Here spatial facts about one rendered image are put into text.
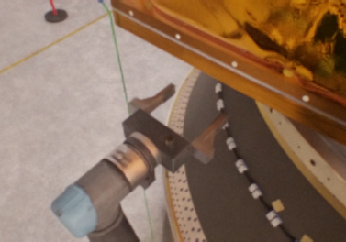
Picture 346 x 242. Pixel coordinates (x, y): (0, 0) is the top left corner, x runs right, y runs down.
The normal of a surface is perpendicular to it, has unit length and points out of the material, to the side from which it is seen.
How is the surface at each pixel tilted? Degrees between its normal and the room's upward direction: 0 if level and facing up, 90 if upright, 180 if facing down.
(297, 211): 62
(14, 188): 0
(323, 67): 89
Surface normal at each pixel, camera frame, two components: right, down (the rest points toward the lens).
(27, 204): -0.01, -0.64
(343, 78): -0.62, 0.60
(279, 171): -0.84, -0.05
